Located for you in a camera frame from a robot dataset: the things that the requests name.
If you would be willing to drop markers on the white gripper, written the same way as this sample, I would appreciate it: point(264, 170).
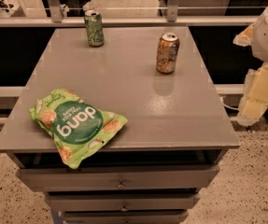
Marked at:
point(255, 99)

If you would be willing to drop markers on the green rice chip bag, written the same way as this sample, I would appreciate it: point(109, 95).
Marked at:
point(77, 129)

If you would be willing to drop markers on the metal railing frame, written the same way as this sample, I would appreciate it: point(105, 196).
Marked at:
point(31, 13)

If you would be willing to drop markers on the grey drawer cabinet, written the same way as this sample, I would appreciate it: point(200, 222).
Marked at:
point(152, 171)

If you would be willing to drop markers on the orange soda can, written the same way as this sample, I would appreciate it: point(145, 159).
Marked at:
point(167, 51)

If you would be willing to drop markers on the green soda can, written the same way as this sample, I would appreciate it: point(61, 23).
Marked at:
point(94, 28)

